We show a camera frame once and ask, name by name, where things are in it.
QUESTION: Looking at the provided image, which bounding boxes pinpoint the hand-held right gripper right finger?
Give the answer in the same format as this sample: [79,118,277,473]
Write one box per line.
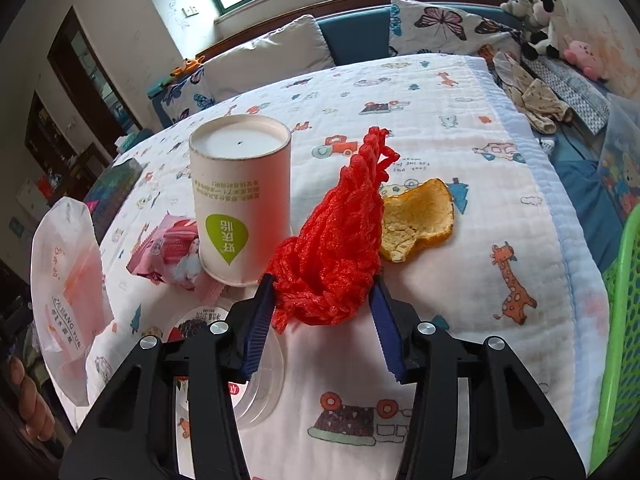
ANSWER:
[369,276,586,480]

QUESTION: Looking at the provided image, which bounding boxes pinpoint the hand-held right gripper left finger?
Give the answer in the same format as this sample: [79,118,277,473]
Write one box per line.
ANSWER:
[60,274,277,480]

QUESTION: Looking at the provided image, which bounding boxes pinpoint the clear plastic bag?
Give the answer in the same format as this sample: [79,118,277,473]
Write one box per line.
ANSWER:
[30,197,115,407]

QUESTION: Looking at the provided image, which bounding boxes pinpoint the red mesh net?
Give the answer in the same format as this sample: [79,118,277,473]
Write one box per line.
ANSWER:
[267,126,401,336]

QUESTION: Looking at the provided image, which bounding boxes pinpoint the green plastic basket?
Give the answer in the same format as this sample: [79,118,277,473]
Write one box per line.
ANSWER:
[591,219,640,464]

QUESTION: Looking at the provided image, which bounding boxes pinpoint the person's left hand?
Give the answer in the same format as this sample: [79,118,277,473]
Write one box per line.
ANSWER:
[9,354,57,443]

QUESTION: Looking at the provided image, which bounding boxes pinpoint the printed blanket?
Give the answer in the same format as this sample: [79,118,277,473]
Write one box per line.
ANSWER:
[75,55,614,480]

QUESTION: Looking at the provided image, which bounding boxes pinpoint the orange peel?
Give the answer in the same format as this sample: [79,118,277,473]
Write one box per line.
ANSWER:
[378,178,455,264]

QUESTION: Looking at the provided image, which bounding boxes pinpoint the pink snack wrapper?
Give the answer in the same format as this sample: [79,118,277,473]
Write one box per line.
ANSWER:
[125,213,221,306]

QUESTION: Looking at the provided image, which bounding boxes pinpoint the white paper canister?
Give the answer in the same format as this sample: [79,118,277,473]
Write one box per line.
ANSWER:
[188,114,293,289]

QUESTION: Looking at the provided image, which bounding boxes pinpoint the coloured pen box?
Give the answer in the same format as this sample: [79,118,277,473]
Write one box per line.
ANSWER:
[83,157,145,244]

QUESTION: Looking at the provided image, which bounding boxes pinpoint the dark wooden cabinet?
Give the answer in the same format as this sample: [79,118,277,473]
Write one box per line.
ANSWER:
[24,90,114,211]

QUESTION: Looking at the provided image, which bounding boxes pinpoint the teal tissue box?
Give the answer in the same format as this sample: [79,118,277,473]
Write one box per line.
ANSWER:
[114,129,155,154]

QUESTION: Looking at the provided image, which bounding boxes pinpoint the small butterfly print pillow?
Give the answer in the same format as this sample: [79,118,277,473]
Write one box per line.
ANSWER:
[162,67,219,124]

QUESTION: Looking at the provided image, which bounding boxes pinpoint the orange toy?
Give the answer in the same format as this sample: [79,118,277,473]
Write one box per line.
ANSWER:
[169,57,205,79]

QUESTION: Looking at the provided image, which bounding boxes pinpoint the beige pillow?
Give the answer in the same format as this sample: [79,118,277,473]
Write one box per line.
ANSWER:
[202,14,335,99]

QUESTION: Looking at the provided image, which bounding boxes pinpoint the beige printed baby clothes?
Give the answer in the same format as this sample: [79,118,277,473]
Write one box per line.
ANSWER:
[493,51,575,135]

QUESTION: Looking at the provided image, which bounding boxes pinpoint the clear plastic storage box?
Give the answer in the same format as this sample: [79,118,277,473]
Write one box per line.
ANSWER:
[598,93,640,224]

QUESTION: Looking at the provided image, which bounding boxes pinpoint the grey patterned fabric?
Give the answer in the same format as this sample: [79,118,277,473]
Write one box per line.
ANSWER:
[522,57,612,135]

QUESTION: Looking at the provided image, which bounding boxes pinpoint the large butterfly print pillow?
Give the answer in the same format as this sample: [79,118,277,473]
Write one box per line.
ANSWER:
[387,0,524,61]

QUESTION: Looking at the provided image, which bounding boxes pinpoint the pink plush toy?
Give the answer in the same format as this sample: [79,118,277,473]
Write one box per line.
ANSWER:
[562,38,609,81]

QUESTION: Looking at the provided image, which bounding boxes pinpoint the black and white plush cow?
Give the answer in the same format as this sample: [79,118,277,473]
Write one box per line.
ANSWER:
[519,0,566,59]

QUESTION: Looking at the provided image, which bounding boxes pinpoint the grey plush toy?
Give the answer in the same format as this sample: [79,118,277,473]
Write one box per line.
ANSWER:
[501,0,536,19]

